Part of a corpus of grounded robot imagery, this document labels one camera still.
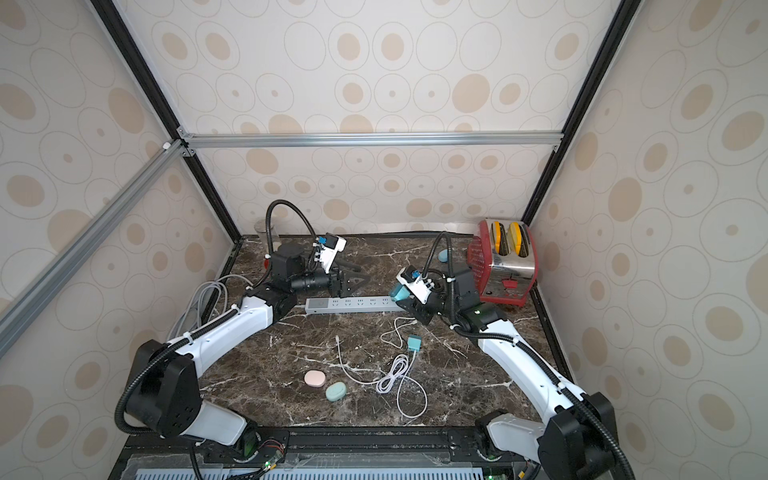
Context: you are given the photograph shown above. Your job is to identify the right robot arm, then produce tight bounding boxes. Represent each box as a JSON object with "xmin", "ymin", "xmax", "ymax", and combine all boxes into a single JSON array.
[{"xmin": 392, "ymin": 261, "xmax": 635, "ymax": 479}]

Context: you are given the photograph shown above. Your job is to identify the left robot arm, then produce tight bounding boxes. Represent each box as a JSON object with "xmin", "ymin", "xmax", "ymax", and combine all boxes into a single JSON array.
[{"xmin": 114, "ymin": 199, "xmax": 370, "ymax": 460}]

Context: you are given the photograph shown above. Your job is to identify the clear glass jar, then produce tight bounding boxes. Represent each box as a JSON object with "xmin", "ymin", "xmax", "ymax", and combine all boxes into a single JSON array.
[{"xmin": 254, "ymin": 218, "xmax": 279, "ymax": 243}]

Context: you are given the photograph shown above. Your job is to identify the red silver toaster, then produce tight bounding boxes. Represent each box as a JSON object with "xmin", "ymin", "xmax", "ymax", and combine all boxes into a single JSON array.
[{"xmin": 467, "ymin": 218, "xmax": 538, "ymax": 307}]

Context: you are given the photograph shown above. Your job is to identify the pink earbud case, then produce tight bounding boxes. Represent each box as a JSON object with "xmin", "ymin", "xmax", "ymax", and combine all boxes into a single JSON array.
[{"xmin": 303, "ymin": 370, "xmax": 327, "ymax": 388}]

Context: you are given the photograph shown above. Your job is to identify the green earbud case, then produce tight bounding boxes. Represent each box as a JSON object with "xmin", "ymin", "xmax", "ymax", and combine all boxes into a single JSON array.
[{"xmin": 325, "ymin": 381, "xmax": 348, "ymax": 402}]

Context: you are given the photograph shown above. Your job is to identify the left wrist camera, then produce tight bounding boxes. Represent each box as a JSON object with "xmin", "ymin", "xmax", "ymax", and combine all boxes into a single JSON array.
[{"xmin": 313, "ymin": 233, "xmax": 347, "ymax": 274}]

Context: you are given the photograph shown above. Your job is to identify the power strip white cord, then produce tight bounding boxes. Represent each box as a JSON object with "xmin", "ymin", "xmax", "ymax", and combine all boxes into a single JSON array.
[{"xmin": 163, "ymin": 273, "xmax": 256, "ymax": 343}]

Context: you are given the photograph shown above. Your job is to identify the coiled white usb cable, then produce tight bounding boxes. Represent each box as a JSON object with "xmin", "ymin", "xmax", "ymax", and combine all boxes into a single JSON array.
[{"xmin": 334, "ymin": 335, "xmax": 431, "ymax": 419}]

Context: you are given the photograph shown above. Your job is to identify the horizontal aluminium rail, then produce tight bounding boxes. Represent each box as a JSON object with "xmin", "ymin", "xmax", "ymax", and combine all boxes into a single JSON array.
[{"xmin": 177, "ymin": 127, "xmax": 563, "ymax": 149}]

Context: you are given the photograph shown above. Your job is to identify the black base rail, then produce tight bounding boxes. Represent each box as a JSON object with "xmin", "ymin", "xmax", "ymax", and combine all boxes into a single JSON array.
[{"xmin": 109, "ymin": 427, "xmax": 548, "ymax": 479}]

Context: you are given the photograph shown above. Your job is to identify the diagonal aluminium rail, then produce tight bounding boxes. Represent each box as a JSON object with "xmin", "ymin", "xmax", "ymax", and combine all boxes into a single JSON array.
[{"xmin": 1, "ymin": 139, "xmax": 184, "ymax": 354}]

